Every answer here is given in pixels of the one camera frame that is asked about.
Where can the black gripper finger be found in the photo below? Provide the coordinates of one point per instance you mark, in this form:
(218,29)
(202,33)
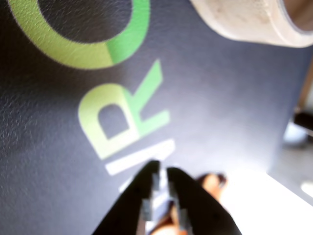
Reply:
(127,203)
(200,210)

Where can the dark mat with logo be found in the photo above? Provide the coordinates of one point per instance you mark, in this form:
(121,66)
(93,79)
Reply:
(220,110)

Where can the orange octopus plush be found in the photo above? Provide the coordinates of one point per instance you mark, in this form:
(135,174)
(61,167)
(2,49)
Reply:
(211,183)

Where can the black blurry stand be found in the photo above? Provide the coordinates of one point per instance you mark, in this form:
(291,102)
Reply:
(304,120)

